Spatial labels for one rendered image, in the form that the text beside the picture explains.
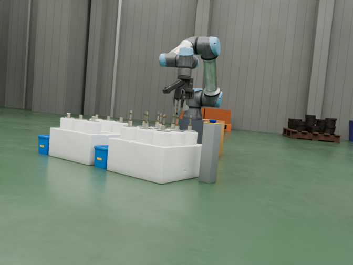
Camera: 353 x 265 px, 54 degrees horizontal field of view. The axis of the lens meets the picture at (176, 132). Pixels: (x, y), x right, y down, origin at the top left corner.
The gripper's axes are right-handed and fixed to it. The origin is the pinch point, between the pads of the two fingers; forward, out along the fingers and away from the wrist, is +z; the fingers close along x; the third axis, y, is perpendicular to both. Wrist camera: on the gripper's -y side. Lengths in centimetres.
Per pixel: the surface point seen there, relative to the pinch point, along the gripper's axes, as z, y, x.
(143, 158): 23.3, -19.3, -2.7
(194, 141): 14.6, 12.2, -0.2
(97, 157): 29, -32, 31
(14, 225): 34, -84, -54
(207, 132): 8.0, 10.5, -13.7
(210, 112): -2, 357, 447
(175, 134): 10.9, -2.5, -3.6
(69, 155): 31, -42, 53
